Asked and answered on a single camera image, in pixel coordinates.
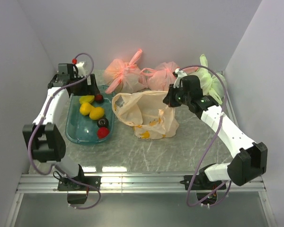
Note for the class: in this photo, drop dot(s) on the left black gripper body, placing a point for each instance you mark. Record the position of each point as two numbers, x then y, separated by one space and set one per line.
82 88

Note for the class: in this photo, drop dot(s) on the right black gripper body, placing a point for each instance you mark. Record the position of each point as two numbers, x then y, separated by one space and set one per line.
178 97

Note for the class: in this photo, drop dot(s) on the yellow fake mango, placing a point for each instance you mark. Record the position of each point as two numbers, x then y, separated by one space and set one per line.
87 99

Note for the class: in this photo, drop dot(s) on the dark red fake fruit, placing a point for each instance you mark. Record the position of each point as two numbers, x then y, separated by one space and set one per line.
99 98

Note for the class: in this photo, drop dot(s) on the yellow fake lemon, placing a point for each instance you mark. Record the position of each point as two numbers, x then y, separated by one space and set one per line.
97 113

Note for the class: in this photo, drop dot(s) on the orange printed plastic bag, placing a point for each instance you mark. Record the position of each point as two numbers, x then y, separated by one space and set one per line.
145 112

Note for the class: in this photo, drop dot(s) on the dark purple fake mangosteen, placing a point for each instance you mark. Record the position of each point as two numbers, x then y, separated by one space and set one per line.
103 122

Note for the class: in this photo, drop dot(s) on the red fake apple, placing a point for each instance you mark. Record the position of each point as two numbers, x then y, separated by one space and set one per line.
103 132

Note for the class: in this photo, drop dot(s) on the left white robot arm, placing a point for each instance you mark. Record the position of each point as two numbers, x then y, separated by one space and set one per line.
43 140

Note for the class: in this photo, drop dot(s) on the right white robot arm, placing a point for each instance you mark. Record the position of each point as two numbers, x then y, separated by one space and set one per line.
249 158

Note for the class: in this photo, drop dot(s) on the middle pink tied bag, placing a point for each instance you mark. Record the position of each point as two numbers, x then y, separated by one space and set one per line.
161 77

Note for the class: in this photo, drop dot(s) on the pink tied bag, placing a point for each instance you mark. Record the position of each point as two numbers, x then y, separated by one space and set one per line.
124 77
161 77

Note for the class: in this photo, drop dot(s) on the left pink tied bag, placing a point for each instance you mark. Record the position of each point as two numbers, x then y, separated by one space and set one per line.
124 77

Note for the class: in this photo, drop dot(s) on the green tied bag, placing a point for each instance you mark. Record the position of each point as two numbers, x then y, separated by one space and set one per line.
210 84

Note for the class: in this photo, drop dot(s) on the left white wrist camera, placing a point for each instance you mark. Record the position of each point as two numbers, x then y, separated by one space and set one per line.
80 69

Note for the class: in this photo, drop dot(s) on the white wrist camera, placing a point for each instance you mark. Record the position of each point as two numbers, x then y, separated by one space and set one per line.
80 69
179 74

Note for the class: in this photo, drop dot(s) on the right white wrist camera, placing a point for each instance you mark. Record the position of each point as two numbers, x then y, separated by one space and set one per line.
179 74

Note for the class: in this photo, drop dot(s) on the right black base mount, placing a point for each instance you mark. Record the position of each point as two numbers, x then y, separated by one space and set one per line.
202 184

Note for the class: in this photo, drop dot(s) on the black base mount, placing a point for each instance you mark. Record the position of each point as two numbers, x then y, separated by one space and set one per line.
202 184
78 189

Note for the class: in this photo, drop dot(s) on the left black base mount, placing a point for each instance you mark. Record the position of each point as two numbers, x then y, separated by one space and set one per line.
78 189

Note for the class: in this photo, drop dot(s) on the aluminium rail frame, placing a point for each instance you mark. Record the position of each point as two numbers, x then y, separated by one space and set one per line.
140 186

